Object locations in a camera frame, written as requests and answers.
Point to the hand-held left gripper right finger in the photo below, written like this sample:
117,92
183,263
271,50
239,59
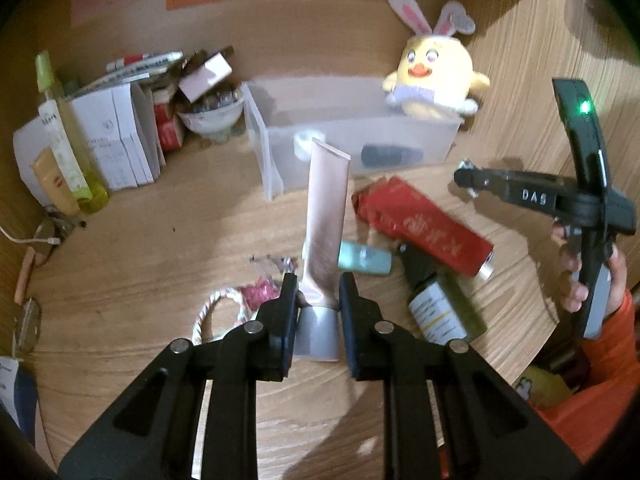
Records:
350,330

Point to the yellow chick plush bunny ears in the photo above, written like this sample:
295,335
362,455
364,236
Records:
435,70

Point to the white folded cartons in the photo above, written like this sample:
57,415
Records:
115,135

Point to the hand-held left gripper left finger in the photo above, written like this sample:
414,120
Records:
286,330

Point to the small green container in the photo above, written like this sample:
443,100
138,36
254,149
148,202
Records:
71,86

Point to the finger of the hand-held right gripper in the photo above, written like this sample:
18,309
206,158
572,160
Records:
500,185

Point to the red tube with white cap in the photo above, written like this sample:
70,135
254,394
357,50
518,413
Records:
425,220

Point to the clear plastic storage box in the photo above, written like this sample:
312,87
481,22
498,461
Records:
350,110

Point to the white paper carton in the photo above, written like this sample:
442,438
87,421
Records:
27,155

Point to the small white cardboard box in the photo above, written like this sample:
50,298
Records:
205,75

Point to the yellow soft item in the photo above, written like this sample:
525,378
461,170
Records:
542,385

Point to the stack of booklets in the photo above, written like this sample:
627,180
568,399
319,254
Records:
125,77

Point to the clear frame eyeglasses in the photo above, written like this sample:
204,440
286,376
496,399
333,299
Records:
50,235
27,325

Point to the person's right hand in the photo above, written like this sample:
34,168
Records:
571,290

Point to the mint green small tube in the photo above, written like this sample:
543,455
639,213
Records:
365,257

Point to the yellow cream tube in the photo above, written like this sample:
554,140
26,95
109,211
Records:
52,180

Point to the pink tube with silver cap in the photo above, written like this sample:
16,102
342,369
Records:
325,220

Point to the person's right forearm orange sleeve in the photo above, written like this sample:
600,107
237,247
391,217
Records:
600,390

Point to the white and blue pouch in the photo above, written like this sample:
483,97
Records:
15,395

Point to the green bottle with white label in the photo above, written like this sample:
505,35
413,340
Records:
440,305

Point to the small red box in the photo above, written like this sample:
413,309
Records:
167,127

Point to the red and white marker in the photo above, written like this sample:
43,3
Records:
145,59

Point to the yellow-green spray bottle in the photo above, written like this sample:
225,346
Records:
67,150

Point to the white bowl of marbles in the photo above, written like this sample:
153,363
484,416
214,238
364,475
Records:
210,115

